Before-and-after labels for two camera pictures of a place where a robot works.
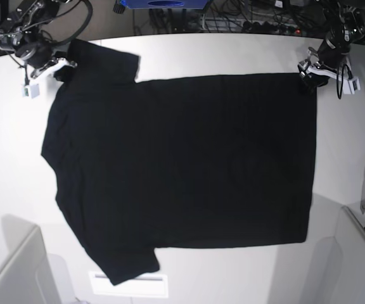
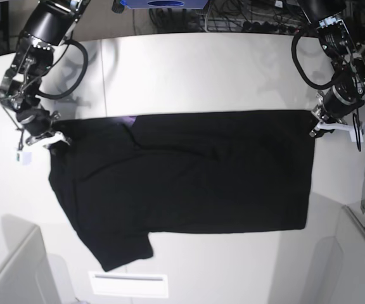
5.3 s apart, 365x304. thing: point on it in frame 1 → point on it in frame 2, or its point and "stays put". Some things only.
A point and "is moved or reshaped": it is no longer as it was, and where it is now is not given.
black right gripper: (329, 55) → (339, 102)
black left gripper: (36, 54) → (37, 121)
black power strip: (268, 27) stays put
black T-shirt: (171, 163) is moved or reshaped
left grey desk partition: (26, 273) stays put
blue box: (164, 4) stays put
